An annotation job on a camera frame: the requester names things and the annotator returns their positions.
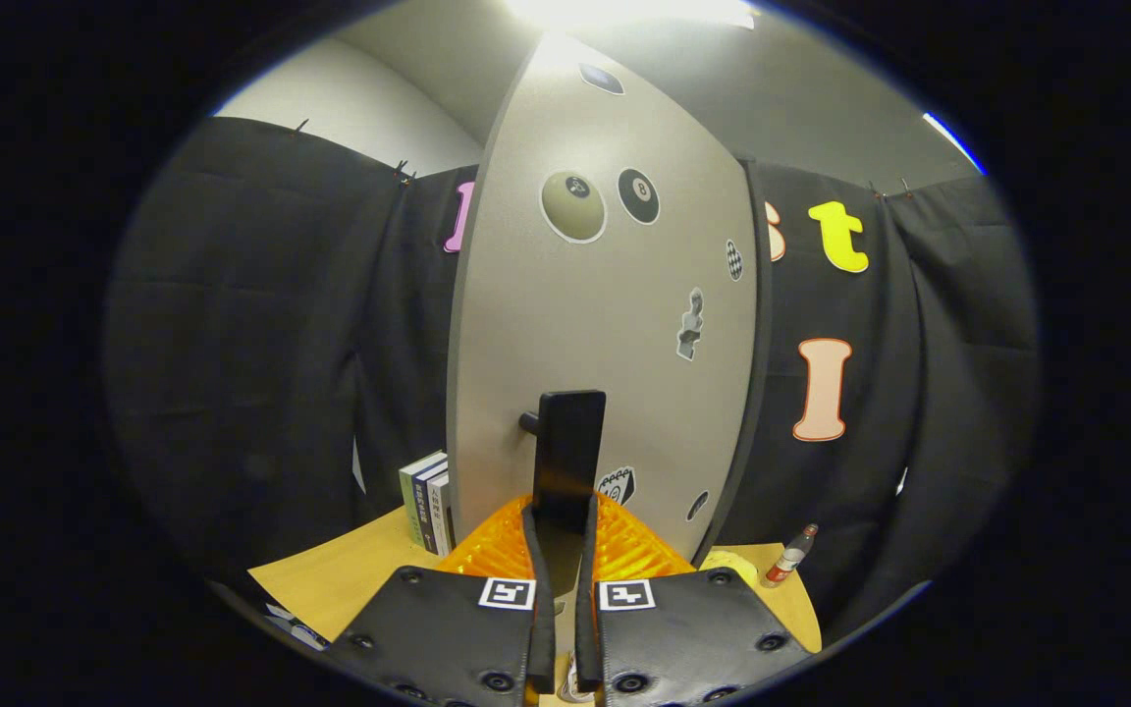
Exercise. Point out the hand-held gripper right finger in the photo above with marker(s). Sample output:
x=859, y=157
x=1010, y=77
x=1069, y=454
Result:
x=693, y=628

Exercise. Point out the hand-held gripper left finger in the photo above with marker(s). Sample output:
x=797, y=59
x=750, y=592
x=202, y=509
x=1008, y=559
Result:
x=448, y=628

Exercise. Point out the grey shoe cabinet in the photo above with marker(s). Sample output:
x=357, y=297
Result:
x=757, y=373

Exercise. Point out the yellow bun plush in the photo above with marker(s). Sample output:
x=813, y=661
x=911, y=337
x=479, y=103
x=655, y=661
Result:
x=727, y=568

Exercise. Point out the small red-label bottle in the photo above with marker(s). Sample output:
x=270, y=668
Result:
x=787, y=560

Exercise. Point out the blue-spined book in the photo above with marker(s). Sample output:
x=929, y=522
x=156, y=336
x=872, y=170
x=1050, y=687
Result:
x=425, y=513

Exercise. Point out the green-spined book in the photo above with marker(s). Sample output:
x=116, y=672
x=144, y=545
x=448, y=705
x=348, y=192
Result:
x=409, y=501

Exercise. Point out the black backdrop cloth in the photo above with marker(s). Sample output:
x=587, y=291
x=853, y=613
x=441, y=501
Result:
x=251, y=344

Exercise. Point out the narrow ceiling light strip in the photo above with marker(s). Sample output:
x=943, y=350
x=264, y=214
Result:
x=953, y=142

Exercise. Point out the wide ceiling light panel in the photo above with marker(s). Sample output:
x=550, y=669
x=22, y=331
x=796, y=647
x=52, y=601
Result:
x=624, y=10

